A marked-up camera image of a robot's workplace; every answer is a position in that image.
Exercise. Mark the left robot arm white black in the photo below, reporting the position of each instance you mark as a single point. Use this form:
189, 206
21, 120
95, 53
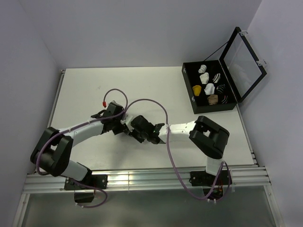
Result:
53, 150

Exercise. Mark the white rolled sock lower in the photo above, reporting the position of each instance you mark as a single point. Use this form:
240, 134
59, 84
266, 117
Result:
209, 89

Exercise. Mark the dark colourful striped rolled sock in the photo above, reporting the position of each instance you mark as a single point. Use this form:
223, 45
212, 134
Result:
224, 99

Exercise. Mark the black storage box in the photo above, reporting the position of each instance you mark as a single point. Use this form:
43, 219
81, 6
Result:
192, 77

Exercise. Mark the brown rolled sock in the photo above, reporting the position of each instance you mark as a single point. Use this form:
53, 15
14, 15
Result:
213, 99

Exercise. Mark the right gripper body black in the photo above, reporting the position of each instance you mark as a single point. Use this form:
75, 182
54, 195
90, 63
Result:
140, 136

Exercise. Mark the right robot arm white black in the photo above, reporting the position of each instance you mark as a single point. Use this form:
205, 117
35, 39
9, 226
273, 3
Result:
205, 134

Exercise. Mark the aluminium frame rail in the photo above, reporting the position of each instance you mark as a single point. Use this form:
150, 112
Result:
132, 180

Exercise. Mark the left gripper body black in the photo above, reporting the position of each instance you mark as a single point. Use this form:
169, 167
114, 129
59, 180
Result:
118, 126

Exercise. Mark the black electronics box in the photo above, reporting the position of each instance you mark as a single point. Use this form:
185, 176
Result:
84, 197

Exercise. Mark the black white striped rolled sock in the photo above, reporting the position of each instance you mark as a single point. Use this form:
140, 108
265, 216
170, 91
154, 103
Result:
216, 78

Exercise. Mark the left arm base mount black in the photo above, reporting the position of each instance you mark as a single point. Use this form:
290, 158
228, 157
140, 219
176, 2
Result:
96, 181

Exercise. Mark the white rolled sock upper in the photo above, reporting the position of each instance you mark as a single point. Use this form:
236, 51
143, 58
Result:
204, 78

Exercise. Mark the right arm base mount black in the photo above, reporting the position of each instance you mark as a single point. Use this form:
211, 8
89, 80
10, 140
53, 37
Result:
201, 178

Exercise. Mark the glass box lid black frame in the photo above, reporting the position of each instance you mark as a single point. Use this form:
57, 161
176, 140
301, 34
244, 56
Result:
242, 67

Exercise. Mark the yellow sock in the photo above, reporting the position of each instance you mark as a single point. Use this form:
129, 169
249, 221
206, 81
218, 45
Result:
197, 90

